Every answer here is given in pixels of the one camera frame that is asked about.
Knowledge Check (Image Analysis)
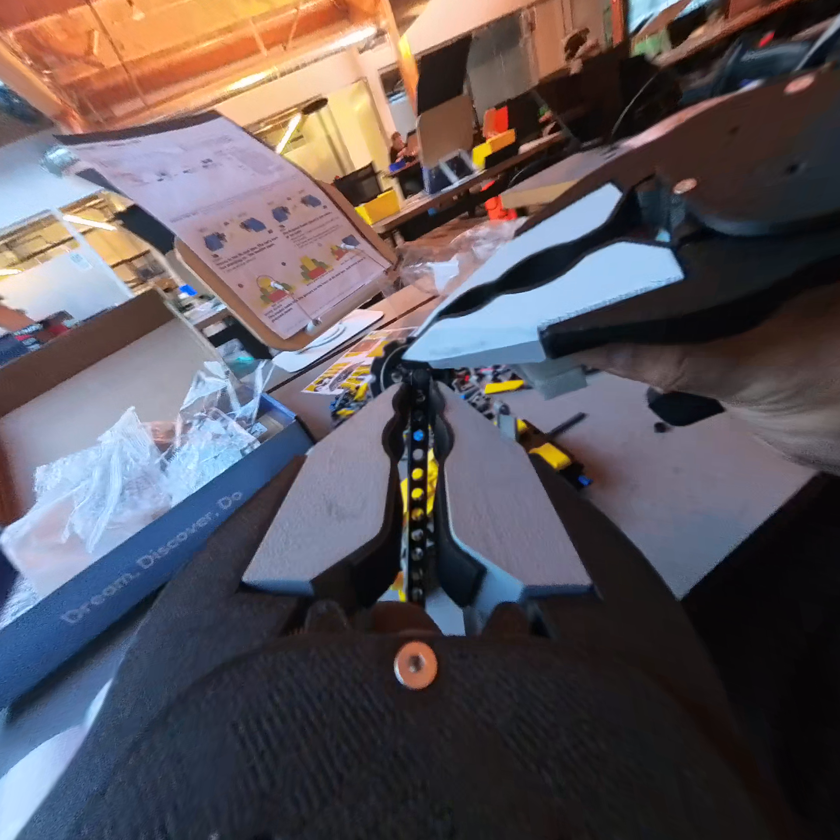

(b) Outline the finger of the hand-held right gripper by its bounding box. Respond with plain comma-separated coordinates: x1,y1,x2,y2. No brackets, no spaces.
433,182,626,316
402,239,686,368

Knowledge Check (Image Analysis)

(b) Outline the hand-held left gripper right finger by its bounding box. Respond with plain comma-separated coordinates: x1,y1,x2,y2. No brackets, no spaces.
436,384,595,636

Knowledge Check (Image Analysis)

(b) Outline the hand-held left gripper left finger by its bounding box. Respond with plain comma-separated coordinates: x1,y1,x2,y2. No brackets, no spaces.
241,384,403,597

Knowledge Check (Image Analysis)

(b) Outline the long black holed beam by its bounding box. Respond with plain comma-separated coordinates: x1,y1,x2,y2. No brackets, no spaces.
402,367,439,606

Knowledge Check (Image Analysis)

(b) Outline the grey desk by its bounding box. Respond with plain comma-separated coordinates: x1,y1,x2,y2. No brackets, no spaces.
0,289,821,788

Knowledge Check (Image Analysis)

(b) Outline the person's right hand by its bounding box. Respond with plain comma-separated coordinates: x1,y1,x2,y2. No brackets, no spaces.
577,295,840,475

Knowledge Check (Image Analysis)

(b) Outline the pile of small brick parts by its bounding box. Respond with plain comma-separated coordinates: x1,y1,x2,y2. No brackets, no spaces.
328,364,529,424

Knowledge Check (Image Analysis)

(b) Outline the yellow storage bin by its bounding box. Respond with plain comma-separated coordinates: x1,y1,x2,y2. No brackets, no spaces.
471,128,518,169
356,189,403,225

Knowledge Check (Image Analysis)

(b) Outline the long work table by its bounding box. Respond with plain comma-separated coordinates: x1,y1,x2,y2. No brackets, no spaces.
371,128,572,247

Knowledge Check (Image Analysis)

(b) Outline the yellow and grey sticker sheet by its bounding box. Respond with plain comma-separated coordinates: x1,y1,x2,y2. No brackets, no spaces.
301,328,421,398

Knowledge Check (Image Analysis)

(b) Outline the dark blue cardboard kit box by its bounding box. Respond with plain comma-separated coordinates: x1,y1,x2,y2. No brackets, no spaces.
0,392,317,711

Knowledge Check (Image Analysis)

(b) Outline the black monitor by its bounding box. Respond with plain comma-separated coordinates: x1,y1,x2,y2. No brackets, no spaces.
415,34,475,118

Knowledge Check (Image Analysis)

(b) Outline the brown cardboard tray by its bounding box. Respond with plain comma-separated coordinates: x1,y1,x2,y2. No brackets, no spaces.
0,289,221,526

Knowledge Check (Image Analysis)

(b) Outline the printed paper sheet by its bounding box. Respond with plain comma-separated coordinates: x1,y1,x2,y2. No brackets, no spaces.
56,110,389,337

